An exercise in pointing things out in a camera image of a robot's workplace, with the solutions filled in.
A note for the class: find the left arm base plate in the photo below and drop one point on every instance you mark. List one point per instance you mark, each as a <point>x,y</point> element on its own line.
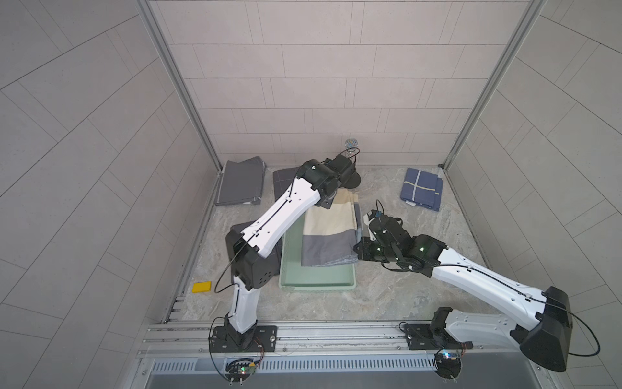
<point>225,339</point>

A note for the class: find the dark grey checked pillowcase back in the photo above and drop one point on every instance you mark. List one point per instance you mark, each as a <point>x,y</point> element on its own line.
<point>282,180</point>

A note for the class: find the microphone on black stand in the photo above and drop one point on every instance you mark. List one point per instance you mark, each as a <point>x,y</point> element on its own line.
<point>352,151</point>

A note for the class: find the right circuit board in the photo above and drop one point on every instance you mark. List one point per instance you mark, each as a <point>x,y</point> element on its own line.
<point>448,366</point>

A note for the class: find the blue pillowcase with stripes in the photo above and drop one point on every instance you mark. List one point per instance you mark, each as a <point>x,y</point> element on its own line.
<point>422,189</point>

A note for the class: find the aluminium rail frame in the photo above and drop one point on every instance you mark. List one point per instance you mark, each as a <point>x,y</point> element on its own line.
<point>298,338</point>

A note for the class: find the left circuit board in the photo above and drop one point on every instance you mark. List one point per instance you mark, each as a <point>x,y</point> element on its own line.
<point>239,370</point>

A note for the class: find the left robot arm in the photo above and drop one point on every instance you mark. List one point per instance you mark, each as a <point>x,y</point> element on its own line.
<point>315,184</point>

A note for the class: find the circuit board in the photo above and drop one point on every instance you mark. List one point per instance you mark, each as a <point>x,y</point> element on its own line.
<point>239,370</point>
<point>448,366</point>

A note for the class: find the beige grey striped pillowcase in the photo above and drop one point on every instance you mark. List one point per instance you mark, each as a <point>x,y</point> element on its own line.
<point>329,235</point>

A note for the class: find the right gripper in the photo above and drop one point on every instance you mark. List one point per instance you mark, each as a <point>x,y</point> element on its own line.
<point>363,254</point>

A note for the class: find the green plastic basket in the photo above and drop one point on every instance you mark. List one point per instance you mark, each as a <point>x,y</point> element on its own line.
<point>295,278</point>

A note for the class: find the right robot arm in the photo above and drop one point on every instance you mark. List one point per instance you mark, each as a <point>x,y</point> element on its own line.
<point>538,323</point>

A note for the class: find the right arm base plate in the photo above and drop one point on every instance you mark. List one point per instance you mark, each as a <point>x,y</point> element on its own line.
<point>430,337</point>

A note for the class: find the yellow sponge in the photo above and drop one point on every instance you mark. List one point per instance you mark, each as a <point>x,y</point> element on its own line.
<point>201,287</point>

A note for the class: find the plain grey folded pillowcase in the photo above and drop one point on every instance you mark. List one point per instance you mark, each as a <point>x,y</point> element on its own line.
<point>242,182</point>

